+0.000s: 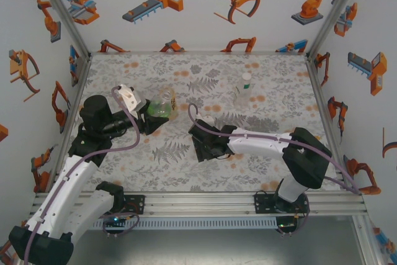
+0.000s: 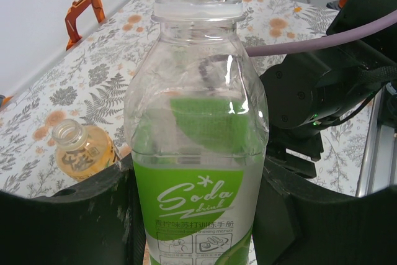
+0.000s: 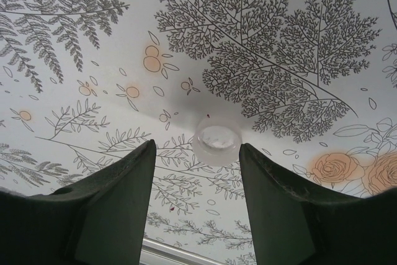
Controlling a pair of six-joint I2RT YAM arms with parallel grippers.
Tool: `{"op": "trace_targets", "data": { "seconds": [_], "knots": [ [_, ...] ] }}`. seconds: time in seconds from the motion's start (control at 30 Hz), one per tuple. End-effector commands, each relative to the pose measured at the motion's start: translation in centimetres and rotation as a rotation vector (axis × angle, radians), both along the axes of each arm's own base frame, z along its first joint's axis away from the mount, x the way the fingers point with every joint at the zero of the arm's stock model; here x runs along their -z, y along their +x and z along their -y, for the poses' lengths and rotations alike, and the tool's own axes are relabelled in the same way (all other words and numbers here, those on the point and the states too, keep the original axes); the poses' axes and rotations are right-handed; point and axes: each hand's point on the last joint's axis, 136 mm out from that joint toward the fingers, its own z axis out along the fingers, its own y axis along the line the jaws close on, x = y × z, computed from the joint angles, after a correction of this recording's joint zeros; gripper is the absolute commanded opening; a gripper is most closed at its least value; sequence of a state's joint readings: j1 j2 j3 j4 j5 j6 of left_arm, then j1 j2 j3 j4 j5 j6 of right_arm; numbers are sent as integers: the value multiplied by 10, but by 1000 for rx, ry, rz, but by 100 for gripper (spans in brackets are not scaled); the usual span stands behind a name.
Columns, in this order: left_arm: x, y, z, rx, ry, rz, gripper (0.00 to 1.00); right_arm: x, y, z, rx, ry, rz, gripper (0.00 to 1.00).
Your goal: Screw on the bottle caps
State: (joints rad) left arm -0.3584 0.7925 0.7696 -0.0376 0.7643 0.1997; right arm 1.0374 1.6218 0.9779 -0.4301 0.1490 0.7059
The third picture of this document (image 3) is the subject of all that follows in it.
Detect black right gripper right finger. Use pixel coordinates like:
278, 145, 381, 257
239, 142, 397, 265

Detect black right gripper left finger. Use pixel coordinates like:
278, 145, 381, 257
0, 139, 158, 265

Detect aluminium front frame rail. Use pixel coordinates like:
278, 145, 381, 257
141, 236, 258, 265

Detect floral printed table mat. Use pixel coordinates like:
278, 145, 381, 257
0, 0, 397, 265

